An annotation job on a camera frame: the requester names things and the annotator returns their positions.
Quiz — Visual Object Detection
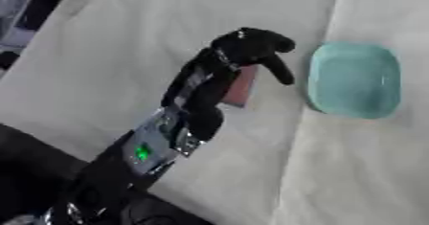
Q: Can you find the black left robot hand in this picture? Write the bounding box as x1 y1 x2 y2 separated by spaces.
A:
159 26 299 143

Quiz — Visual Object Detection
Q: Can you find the pink rectangular block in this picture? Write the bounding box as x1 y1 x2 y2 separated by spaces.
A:
219 63 260 109

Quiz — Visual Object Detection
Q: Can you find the teal rounded rectangular bowl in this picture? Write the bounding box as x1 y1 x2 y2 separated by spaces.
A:
305 40 404 120

